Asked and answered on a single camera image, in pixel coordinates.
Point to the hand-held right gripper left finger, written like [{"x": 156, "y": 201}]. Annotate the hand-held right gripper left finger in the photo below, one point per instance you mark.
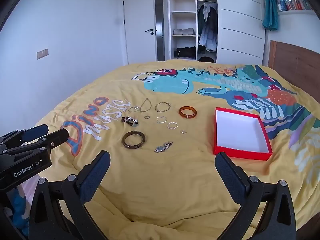
[{"x": 96, "y": 172}]

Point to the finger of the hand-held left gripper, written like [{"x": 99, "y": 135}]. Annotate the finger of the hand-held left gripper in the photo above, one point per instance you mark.
[
  {"x": 35, "y": 131},
  {"x": 57, "y": 137}
]

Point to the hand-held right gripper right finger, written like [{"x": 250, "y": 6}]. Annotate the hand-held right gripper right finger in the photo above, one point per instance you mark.
[{"x": 228, "y": 175}]

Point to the red cardboard box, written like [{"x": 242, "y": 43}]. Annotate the red cardboard box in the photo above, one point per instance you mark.
[{"x": 237, "y": 132}]

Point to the twisted silver hoop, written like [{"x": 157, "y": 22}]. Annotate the twisted silver hoop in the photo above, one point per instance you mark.
[
  {"x": 168, "y": 125},
  {"x": 133, "y": 108},
  {"x": 157, "y": 120}
]

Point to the silver link watch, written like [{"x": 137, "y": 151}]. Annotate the silver link watch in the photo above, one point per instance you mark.
[{"x": 163, "y": 147}]

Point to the person's left hand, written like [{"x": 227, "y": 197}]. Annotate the person's left hand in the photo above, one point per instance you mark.
[{"x": 18, "y": 205}]

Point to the dark brown bangle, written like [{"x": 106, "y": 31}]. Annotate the dark brown bangle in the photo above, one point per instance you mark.
[{"x": 124, "y": 143}]

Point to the yellow dinosaur printed blanket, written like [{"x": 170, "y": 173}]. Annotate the yellow dinosaur printed blanket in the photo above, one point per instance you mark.
[{"x": 162, "y": 192}]

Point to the amber bangle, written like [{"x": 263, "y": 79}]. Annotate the amber bangle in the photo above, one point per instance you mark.
[{"x": 180, "y": 113}]

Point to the thin gold hoop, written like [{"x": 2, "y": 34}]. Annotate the thin gold hoop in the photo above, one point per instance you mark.
[{"x": 156, "y": 108}]

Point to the black bag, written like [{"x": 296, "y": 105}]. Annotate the black bag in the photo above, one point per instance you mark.
[{"x": 207, "y": 59}]

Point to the wooden headboard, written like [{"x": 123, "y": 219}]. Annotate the wooden headboard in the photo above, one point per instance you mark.
[{"x": 292, "y": 62}]

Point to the folded black clothes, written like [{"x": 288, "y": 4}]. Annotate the folded black clothes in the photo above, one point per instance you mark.
[{"x": 185, "y": 52}]

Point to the white wardrobe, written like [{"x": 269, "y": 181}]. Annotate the white wardrobe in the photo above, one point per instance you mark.
[{"x": 237, "y": 30}]

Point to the white door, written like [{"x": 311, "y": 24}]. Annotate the white door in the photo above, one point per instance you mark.
[{"x": 140, "y": 17}]

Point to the hanging jackets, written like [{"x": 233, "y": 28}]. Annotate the hanging jackets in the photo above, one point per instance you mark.
[{"x": 207, "y": 27}]

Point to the folded beige clothes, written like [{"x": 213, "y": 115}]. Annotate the folded beige clothes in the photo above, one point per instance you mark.
[{"x": 183, "y": 31}]

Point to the teal curtain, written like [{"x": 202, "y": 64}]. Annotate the teal curtain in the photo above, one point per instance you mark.
[{"x": 270, "y": 5}]

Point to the wall switch plate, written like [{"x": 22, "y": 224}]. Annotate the wall switch plate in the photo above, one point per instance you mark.
[{"x": 42, "y": 53}]

